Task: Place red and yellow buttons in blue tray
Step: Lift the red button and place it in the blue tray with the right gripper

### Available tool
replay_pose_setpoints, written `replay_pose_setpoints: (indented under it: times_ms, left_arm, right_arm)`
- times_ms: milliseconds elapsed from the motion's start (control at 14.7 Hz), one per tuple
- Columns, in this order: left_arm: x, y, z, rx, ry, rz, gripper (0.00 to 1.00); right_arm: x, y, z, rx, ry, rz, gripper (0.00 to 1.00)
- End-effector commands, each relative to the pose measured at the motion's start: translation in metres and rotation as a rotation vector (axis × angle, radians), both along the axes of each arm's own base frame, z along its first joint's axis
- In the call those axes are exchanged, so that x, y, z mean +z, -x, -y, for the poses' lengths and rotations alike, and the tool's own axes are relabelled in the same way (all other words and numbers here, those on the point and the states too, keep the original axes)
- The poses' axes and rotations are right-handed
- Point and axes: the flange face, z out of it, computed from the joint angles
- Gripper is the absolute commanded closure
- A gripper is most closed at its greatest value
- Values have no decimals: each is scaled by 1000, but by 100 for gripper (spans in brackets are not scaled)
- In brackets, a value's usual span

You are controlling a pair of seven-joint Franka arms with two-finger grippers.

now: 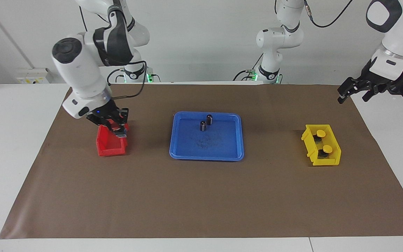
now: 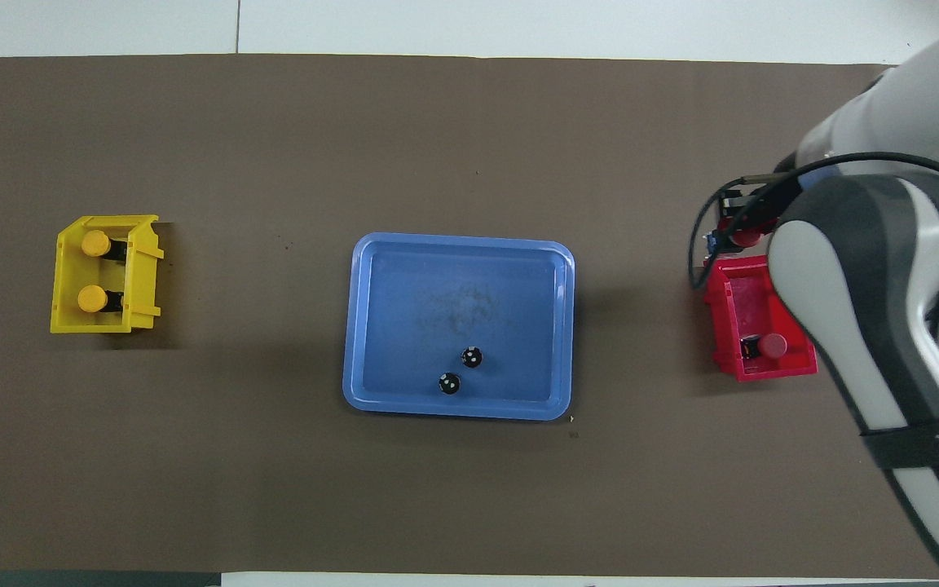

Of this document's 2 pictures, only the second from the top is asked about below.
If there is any blue plastic tray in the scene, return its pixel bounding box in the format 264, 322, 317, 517
342, 232, 576, 421

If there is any yellow push button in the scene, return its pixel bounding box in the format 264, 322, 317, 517
77, 285, 125, 316
81, 229, 130, 263

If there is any brown paper mat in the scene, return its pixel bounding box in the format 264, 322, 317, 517
0, 53, 939, 576

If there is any red plastic bin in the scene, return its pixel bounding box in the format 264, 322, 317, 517
702, 254, 819, 383

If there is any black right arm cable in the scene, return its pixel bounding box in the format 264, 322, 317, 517
688, 151, 939, 292

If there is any red push button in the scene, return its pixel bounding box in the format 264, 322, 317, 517
706, 218, 765, 255
740, 333, 789, 362

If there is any yellow plastic bin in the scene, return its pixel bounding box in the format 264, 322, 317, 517
50, 214, 165, 335

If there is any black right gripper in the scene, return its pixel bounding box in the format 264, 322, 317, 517
718, 186, 784, 239

